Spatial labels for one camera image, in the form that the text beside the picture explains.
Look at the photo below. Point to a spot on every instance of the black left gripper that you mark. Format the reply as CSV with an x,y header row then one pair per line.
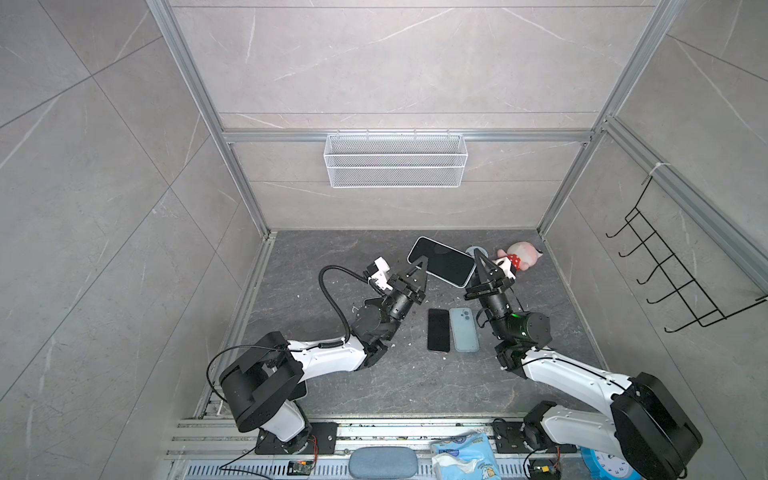
x,y
406,291

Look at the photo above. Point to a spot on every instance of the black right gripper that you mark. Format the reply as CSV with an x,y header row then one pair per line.
x,y
490,289

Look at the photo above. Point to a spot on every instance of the cased phone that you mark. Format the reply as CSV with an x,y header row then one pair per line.
x,y
444,262

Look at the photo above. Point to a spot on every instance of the light blue phone case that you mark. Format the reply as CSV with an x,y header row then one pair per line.
x,y
464,330

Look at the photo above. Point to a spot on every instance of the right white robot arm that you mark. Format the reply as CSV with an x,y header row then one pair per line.
x,y
632,418

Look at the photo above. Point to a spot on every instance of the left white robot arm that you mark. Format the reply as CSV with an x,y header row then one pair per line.
x,y
262,384

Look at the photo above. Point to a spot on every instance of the blue cream alarm clock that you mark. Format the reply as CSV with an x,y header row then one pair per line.
x,y
472,250

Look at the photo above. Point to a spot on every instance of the pink plush pig toy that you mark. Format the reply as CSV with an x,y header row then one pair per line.
x,y
518,257

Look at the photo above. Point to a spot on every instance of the blue tissue pack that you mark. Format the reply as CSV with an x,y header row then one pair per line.
x,y
468,456

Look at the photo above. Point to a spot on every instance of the grey blue cushion pad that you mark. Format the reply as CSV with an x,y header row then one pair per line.
x,y
383,463

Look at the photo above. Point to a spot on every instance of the round blue clock device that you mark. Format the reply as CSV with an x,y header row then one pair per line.
x,y
605,466

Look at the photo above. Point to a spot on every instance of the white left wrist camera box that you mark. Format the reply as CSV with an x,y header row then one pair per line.
x,y
377,275

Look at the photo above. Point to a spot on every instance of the white wire mesh basket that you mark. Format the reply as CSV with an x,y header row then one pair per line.
x,y
415,160

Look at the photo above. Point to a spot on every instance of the black wire hook rack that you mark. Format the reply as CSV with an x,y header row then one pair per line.
x,y
683,283

